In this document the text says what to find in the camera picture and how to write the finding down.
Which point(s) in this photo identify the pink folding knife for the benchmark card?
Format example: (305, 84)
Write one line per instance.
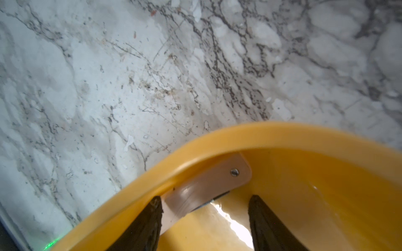
(216, 179)

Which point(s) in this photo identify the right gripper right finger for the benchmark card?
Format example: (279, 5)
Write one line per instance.
(268, 231)

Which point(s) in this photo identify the yellow storage box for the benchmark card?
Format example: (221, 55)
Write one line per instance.
(332, 190)

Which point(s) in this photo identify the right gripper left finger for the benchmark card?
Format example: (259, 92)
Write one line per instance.
(144, 232)

